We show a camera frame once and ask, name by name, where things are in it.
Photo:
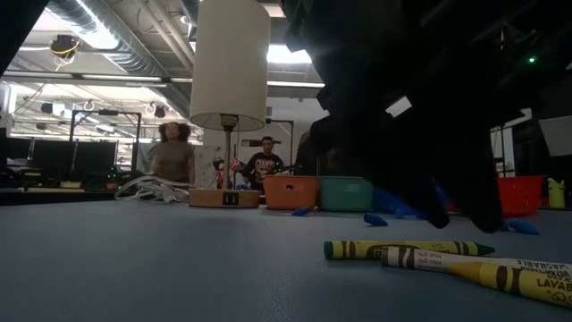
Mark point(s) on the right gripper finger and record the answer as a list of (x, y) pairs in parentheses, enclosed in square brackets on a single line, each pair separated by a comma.
[(426, 203), (485, 205)]

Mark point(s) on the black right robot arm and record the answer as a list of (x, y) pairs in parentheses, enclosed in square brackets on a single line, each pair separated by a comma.
[(527, 36)]

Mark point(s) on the red plastic basket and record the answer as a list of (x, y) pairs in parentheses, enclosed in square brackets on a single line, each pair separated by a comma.
[(520, 194)]

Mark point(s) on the blue plastic basket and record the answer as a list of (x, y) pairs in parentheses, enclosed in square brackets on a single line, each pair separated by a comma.
[(389, 201)]

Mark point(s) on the yellow-green bottle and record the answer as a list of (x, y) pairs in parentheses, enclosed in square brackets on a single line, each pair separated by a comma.
[(556, 193)]

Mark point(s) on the yellow crayon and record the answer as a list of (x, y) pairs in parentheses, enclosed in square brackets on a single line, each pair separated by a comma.
[(514, 282)]

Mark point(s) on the teal plastic bin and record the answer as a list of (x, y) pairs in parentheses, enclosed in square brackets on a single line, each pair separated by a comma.
[(345, 194)]

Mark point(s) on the yellow-green crayon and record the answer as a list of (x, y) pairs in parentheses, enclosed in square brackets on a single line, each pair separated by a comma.
[(357, 249)]

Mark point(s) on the long ceiling light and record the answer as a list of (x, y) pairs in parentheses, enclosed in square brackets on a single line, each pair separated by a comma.
[(120, 78), (295, 83)]

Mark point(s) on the white panel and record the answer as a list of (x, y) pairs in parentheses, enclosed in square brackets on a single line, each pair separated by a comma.
[(558, 134)]

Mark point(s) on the orange plastic bin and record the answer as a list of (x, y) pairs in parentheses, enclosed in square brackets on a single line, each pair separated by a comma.
[(290, 193)]

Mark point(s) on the person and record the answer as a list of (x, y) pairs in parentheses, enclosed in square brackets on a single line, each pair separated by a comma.
[(263, 163), (173, 154)]

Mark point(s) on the white shade table lamp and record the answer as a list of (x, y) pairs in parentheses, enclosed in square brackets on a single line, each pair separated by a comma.
[(229, 67)]

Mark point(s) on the grey curtain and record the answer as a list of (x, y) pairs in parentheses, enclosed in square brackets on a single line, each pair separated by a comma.
[(144, 156)]

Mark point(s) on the black monitor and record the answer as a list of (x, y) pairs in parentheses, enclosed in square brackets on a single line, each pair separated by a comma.
[(94, 161)]

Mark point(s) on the black ceiling fixture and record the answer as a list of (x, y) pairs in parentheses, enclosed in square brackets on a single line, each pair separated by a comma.
[(63, 45)]

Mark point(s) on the black frame stand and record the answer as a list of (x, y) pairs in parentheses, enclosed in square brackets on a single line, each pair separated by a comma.
[(105, 112), (286, 134)]

